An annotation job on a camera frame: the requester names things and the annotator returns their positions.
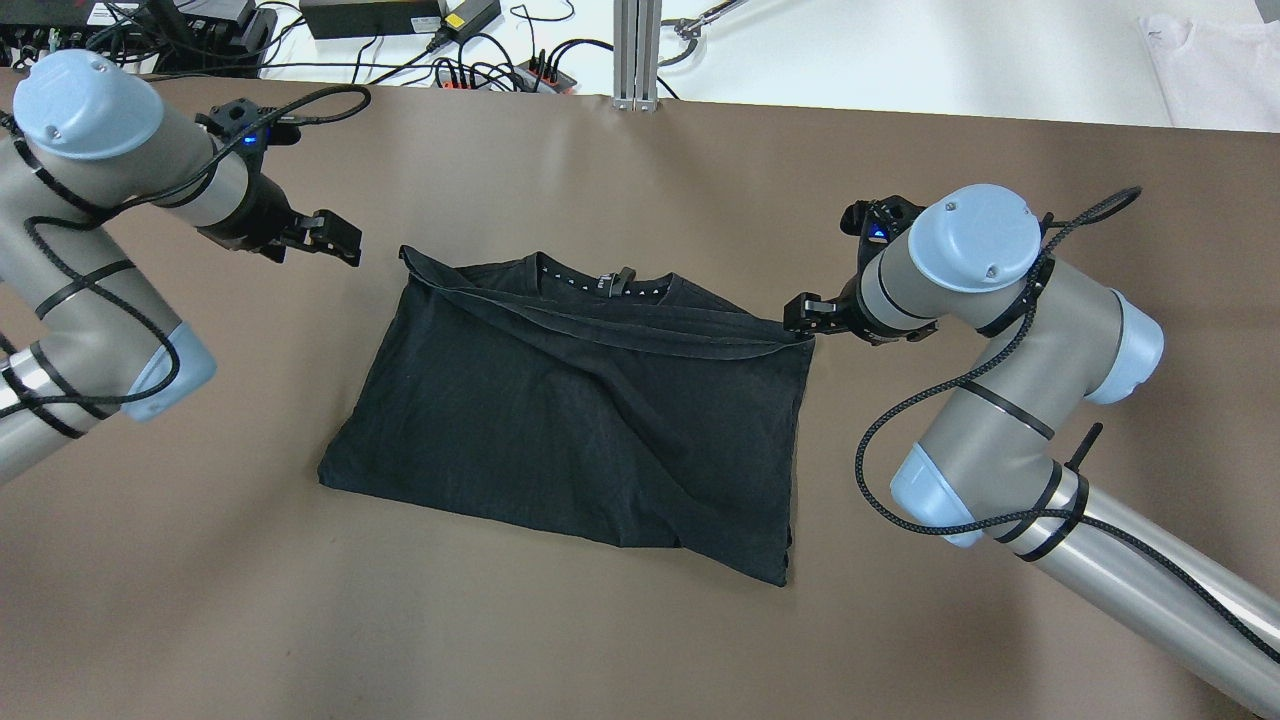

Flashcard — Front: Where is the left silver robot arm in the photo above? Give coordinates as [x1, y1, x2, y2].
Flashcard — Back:
[1, 49, 362, 480]

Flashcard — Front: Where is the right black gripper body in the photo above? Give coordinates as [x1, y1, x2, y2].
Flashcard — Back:
[783, 196, 938, 346]

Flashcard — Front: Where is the white cloth on table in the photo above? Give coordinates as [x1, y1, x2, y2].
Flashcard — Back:
[1138, 14, 1279, 133]

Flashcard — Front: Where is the grabber reaching tool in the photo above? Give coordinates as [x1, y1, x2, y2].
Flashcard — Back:
[658, 1, 745, 68]

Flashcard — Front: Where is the black t-shirt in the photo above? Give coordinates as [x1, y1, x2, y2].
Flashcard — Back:
[317, 246, 815, 587]

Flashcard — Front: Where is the grey USB hub orange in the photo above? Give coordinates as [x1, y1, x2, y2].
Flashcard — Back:
[515, 55, 579, 95]

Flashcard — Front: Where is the black power adapter brick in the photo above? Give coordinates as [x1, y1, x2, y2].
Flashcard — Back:
[298, 1, 451, 40]

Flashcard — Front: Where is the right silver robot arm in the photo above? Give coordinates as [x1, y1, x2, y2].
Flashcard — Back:
[783, 184, 1279, 719]

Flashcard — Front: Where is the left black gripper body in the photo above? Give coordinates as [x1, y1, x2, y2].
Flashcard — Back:
[196, 97, 362, 266]

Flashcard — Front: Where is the aluminium cell frame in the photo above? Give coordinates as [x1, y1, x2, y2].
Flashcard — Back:
[612, 0, 662, 111]

